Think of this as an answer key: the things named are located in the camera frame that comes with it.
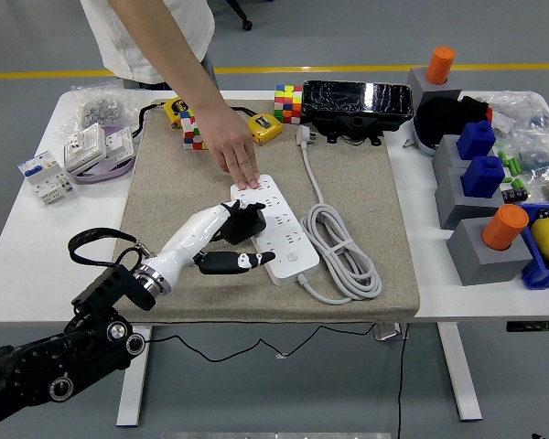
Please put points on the black cracked glossy device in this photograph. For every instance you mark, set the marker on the black cracked glossy device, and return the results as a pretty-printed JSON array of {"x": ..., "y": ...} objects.
[{"x": 347, "y": 98}]

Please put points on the black office chair base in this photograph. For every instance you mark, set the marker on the black office chair base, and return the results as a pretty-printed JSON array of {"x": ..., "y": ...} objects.
[{"x": 242, "y": 16}]

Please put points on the metal bracket under table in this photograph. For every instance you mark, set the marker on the metal bracket under table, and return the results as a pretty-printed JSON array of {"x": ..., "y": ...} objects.
[{"x": 386, "y": 331}]

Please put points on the white blue round device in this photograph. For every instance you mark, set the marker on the white blue round device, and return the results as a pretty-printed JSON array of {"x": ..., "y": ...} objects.
[{"x": 423, "y": 146}]

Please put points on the tall colourful puzzle cube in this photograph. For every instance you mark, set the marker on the tall colourful puzzle cube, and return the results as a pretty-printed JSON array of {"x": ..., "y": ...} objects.
[{"x": 287, "y": 105}]

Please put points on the person's right forearm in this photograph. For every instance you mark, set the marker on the person's right forearm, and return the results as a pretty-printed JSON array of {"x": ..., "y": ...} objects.
[{"x": 174, "y": 59}]

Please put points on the blue plastic bin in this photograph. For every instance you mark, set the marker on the blue plastic bin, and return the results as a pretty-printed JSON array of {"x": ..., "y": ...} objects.
[{"x": 541, "y": 274}]

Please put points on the black table control panel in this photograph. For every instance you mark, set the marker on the black table control panel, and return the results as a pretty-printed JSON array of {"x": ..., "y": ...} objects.
[{"x": 535, "y": 325}]

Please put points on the clear bag of small parts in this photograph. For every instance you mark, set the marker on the clear bag of small parts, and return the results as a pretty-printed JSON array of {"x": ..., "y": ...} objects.
[{"x": 518, "y": 107}]

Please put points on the yellow tape measure black label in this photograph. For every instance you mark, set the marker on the yellow tape measure black label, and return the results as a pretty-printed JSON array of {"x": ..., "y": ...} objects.
[{"x": 174, "y": 109}]

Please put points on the scrambled colourful puzzle cube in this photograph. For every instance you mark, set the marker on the scrambled colourful puzzle cube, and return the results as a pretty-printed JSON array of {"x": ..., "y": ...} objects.
[{"x": 190, "y": 135}]

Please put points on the black purple small component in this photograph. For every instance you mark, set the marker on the black purple small component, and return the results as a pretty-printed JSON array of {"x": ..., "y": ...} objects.
[{"x": 515, "y": 192}]

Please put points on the white table leg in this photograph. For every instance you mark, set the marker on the white table leg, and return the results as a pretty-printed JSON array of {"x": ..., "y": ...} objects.
[
  {"x": 459, "y": 375},
  {"x": 132, "y": 388}
]

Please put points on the person's right hand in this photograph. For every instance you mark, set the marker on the person's right hand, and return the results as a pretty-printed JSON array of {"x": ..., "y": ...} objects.
[{"x": 233, "y": 142}]

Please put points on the white blue circuit breaker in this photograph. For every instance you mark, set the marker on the white blue circuit breaker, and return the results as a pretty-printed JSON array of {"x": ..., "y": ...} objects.
[{"x": 43, "y": 176}]

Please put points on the blue plastic block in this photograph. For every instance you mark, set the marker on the blue plastic block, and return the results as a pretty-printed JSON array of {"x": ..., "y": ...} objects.
[
  {"x": 476, "y": 139},
  {"x": 483, "y": 177}
]

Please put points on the small metal clip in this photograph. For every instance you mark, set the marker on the small metal clip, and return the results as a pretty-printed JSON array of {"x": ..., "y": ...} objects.
[{"x": 408, "y": 143}]

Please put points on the clear bag of blue parts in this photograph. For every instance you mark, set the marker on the clear bag of blue parts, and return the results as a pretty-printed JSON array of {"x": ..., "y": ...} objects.
[{"x": 538, "y": 157}]

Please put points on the person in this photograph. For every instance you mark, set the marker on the person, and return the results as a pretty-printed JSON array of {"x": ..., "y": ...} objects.
[{"x": 119, "y": 41}]

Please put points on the yellow tape measure grey label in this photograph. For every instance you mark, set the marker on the yellow tape measure grey label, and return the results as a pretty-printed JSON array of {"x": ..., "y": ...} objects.
[{"x": 267, "y": 130}]

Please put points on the clear bag of metal nuts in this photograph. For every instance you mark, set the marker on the clear bag of metal nuts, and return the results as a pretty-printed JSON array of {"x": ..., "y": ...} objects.
[{"x": 96, "y": 110}]

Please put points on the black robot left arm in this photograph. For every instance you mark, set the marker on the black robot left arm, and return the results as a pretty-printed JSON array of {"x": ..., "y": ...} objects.
[{"x": 41, "y": 370}]

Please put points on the orange cylinder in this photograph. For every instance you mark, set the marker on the orange cylinder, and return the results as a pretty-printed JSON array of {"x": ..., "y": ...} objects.
[
  {"x": 440, "y": 65},
  {"x": 504, "y": 227}
]

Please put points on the purple tape roll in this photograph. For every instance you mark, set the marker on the purple tape roll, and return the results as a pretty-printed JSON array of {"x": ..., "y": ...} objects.
[{"x": 100, "y": 176}]

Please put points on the white wall socket panel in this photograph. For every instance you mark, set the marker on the white wall socket panel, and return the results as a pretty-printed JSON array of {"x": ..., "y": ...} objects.
[
  {"x": 119, "y": 142},
  {"x": 84, "y": 146}
]

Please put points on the grey-brown mat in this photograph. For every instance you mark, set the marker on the grey-brown mat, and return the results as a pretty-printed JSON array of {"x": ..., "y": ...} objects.
[{"x": 357, "y": 160}]

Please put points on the green plastic cylinder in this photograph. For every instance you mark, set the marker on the green plastic cylinder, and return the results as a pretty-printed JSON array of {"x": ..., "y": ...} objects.
[
  {"x": 503, "y": 159},
  {"x": 514, "y": 166}
]

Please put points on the white power strip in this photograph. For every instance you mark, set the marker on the white power strip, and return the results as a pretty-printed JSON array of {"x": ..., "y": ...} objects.
[{"x": 297, "y": 267}]

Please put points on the black cloth cap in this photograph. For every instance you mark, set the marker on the black cloth cap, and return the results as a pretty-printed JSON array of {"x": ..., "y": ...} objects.
[{"x": 440, "y": 116}]

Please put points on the grey block with hole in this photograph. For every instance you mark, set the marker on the grey block with hole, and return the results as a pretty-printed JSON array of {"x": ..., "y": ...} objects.
[
  {"x": 444, "y": 155},
  {"x": 454, "y": 202},
  {"x": 417, "y": 85},
  {"x": 472, "y": 257}
]

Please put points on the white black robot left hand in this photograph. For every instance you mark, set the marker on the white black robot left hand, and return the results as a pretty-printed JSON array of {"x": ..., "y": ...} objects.
[{"x": 187, "y": 238}]

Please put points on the black plug adapter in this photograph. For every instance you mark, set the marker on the black plug adapter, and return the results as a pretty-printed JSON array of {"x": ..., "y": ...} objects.
[{"x": 244, "y": 228}]

